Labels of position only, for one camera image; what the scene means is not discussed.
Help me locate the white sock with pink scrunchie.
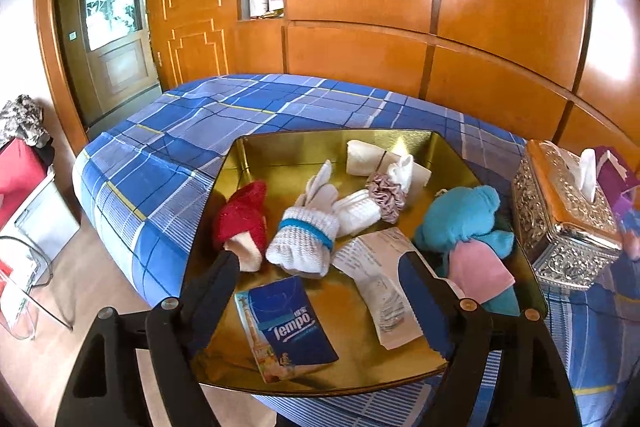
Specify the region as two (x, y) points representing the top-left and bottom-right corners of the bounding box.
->
(332, 189), (383, 239)

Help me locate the gold metal tray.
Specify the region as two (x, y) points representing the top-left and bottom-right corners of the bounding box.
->
(190, 129), (548, 395)

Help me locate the mauve hair scrunchie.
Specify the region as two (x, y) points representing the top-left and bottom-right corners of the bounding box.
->
(365, 173), (407, 224)

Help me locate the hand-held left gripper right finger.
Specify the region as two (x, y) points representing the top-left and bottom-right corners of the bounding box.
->
(397, 252), (583, 427)

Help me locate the patterned grey cloth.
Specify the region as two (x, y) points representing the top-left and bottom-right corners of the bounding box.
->
(0, 94), (51, 148)

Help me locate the red and cream cloth bundle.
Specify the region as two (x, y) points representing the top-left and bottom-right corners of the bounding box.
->
(214, 181), (268, 273)

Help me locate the red box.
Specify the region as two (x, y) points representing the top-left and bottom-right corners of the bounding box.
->
(0, 138), (51, 228)

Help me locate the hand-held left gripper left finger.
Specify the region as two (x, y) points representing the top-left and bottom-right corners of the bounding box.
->
(55, 251), (242, 427)

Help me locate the purple packet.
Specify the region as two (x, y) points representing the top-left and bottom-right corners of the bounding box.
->
(595, 147), (640, 260)

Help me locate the blue plaid bed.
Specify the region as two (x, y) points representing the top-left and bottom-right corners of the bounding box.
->
(72, 74), (640, 427)

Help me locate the clear glass side table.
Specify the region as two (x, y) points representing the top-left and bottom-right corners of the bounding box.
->
(0, 167), (81, 340)

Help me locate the cream folded cloth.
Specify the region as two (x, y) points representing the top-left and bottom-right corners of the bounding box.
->
(346, 139), (432, 195)

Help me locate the wooden door with glass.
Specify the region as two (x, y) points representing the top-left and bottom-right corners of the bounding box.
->
(52, 0), (163, 128)

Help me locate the paper receipt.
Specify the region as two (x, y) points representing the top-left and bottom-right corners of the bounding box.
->
(334, 227), (426, 350)

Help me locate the teal cloth bundle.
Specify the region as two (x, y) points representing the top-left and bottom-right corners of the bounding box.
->
(412, 186), (521, 315)

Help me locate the small white cloth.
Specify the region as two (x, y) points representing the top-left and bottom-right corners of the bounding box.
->
(387, 154), (415, 192)

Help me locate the white tissue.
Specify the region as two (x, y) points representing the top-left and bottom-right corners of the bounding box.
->
(579, 148), (598, 202)

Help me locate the white knit bundle teal band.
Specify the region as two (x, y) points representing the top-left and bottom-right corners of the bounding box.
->
(265, 159), (335, 279)

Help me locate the blue tissue packet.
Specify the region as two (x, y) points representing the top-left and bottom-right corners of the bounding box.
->
(234, 276), (340, 384)

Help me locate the silver ornate tissue box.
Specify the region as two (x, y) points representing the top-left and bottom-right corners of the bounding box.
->
(511, 139), (623, 290)

